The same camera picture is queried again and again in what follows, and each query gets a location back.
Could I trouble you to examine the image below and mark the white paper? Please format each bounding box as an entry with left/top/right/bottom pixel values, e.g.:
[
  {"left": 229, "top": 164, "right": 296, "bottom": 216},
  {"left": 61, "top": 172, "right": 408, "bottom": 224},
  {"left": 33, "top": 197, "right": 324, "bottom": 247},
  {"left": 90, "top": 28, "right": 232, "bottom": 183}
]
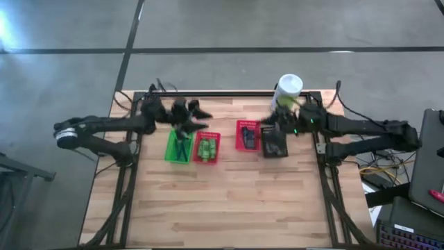
[{"left": 362, "top": 182, "right": 382, "bottom": 227}]

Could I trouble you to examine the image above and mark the green plastic basket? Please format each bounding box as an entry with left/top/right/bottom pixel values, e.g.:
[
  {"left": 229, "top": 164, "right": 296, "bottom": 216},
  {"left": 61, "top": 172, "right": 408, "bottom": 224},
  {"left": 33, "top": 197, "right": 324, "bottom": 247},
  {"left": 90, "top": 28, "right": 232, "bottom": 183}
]
[{"left": 164, "top": 128, "right": 194, "bottom": 165}]

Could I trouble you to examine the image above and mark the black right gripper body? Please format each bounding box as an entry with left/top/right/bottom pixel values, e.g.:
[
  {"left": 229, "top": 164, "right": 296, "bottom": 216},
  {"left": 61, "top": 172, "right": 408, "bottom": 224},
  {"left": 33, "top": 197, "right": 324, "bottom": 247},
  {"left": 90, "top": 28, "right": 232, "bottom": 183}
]
[{"left": 279, "top": 103, "right": 305, "bottom": 135}]

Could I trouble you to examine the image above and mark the black cable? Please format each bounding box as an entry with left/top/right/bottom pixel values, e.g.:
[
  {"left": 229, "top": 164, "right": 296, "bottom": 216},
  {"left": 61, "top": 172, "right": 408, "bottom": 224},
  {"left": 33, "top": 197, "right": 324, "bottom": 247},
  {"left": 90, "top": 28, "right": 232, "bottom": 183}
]
[
  {"left": 332, "top": 79, "right": 377, "bottom": 122},
  {"left": 112, "top": 89, "right": 135, "bottom": 113}
]

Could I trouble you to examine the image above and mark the black backlit keyboard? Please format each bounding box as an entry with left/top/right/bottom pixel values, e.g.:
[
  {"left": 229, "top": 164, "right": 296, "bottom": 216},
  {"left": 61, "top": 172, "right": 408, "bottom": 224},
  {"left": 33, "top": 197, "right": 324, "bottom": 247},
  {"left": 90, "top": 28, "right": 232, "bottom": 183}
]
[{"left": 376, "top": 219, "right": 444, "bottom": 250}]

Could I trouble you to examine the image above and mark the black plastic basket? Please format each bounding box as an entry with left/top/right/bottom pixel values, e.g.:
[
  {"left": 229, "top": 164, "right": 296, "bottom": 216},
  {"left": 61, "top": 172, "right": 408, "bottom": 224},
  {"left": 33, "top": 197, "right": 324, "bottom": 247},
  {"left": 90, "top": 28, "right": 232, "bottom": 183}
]
[{"left": 260, "top": 126, "right": 289, "bottom": 159}]

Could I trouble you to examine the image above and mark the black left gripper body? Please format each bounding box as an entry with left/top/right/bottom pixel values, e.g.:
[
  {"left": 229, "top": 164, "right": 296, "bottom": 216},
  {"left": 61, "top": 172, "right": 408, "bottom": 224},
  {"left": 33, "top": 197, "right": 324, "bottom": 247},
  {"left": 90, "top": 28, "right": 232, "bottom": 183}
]
[{"left": 171, "top": 98, "right": 197, "bottom": 130}]

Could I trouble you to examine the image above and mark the black beam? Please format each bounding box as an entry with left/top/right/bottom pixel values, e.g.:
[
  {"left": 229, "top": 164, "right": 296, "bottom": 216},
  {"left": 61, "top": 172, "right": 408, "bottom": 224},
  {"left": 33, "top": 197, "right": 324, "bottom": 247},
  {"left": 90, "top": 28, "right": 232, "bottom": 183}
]
[{"left": 364, "top": 183, "right": 411, "bottom": 208}]

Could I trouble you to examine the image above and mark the grey desk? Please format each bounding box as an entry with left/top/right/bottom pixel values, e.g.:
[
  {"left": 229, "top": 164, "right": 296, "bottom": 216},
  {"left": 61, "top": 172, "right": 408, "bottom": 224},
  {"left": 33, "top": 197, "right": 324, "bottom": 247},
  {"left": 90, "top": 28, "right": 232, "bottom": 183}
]
[{"left": 0, "top": 152, "right": 57, "bottom": 250}]

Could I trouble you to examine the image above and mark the red tool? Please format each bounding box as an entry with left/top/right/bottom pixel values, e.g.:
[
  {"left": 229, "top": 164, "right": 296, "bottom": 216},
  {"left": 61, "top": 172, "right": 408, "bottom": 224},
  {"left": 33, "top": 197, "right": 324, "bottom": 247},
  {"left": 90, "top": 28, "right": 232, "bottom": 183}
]
[{"left": 429, "top": 189, "right": 444, "bottom": 204}]

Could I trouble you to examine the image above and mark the yellow cable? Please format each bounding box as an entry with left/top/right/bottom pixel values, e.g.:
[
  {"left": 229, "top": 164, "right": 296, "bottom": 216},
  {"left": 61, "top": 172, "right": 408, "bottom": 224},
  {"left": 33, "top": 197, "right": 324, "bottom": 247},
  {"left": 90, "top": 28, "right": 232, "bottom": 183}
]
[{"left": 359, "top": 166, "right": 410, "bottom": 185}]

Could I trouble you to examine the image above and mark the grey laptop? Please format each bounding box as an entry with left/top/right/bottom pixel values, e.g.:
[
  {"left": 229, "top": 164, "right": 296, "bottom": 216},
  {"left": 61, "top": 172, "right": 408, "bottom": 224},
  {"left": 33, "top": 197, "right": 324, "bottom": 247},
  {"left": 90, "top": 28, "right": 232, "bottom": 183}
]
[{"left": 408, "top": 108, "right": 444, "bottom": 218}]

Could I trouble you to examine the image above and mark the white canister with green label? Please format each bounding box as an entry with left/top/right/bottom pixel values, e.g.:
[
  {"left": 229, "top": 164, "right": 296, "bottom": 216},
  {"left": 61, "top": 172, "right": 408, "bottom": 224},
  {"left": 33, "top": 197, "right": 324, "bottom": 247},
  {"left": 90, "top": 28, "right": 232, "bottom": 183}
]
[{"left": 270, "top": 73, "right": 304, "bottom": 112}]

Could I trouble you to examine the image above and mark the red plastic basket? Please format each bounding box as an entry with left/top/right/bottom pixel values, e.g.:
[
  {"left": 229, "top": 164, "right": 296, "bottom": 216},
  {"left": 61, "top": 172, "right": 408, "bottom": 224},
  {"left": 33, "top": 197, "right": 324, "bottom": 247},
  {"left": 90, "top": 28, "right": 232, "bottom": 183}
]
[
  {"left": 192, "top": 131, "right": 221, "bottom": 165},
  {"left": 235, "top": 119, "right": 262, "bottom": 152}
]

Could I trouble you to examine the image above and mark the black metal table frame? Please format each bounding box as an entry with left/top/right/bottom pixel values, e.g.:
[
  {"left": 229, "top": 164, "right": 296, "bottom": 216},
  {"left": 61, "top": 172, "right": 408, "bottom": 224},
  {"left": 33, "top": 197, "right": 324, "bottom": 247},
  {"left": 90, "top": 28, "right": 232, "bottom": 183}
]
[{"left": 78, "top": 83, "right": 377, "bottom": 249}]

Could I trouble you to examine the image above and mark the black box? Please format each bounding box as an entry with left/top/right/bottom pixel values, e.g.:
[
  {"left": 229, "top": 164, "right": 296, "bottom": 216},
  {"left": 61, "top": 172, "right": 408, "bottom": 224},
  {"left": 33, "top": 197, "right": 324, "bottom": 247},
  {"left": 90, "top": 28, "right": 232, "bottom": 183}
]
[{"left": 388, "top": 196, "right": 444, "bottom": 232}]

